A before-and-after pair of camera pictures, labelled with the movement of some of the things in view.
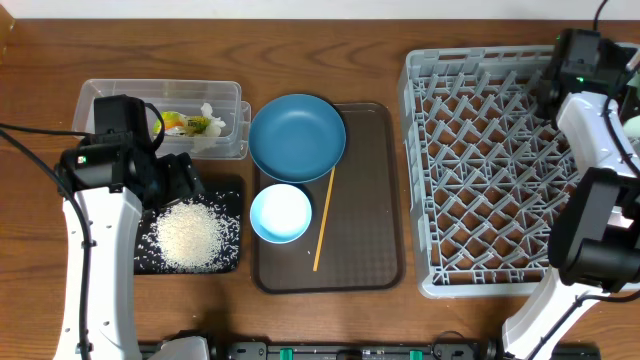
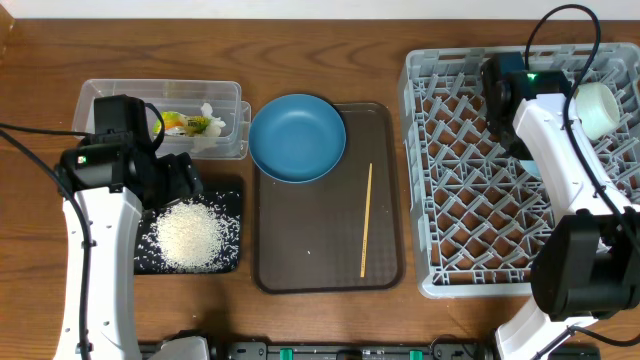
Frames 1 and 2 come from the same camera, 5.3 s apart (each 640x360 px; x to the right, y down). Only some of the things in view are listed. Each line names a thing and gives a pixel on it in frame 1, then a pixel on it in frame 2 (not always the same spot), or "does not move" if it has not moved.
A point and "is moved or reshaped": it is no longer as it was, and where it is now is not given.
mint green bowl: (632, 126) is moved or reshaped
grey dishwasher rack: (486, 168) does not move
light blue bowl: (280, 213) to (532, 167)
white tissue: (212, 132) does not move
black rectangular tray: (196, 234) does not move
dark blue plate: (297, 138) does not move
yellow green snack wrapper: (180, 124) does not move
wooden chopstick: (323, 218) to (366, 223)
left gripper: (184, 182) does not move
